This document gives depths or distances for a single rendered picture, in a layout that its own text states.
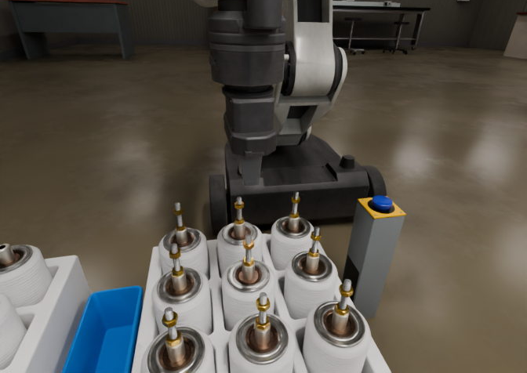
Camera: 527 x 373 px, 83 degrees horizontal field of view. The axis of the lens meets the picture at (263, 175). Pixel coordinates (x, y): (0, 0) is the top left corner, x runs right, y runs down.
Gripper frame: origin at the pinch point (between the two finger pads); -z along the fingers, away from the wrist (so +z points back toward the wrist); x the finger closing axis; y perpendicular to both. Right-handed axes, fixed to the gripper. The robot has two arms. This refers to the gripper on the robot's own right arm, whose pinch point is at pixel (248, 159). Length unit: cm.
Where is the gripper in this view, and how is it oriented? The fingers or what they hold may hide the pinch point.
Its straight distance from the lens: 42.1
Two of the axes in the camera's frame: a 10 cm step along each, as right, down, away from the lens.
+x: 2.2, 4.7, -8.6
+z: 0.2, -8.8, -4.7
